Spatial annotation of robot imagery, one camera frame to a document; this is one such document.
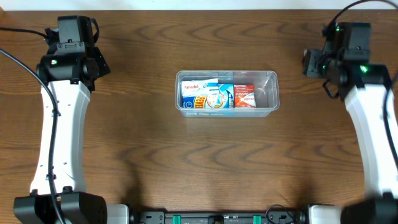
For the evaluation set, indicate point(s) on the white Panadol caplets box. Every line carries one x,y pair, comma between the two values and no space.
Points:
199,87

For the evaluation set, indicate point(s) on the black mounting rail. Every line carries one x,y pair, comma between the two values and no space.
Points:
278,216

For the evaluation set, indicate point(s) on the blue fever patch box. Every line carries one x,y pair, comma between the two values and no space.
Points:
221,100

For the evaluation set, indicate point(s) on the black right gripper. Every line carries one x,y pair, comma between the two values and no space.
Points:
313,60

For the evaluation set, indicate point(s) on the red medicine box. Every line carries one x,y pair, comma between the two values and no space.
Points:
244,96

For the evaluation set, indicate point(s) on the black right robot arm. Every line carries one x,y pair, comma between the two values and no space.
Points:
366,90

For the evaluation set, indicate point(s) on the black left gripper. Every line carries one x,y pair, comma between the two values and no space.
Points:
92,65

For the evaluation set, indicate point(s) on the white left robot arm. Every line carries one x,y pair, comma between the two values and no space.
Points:
58,191

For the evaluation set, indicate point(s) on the clear plastic container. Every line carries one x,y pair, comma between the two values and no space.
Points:
266,91

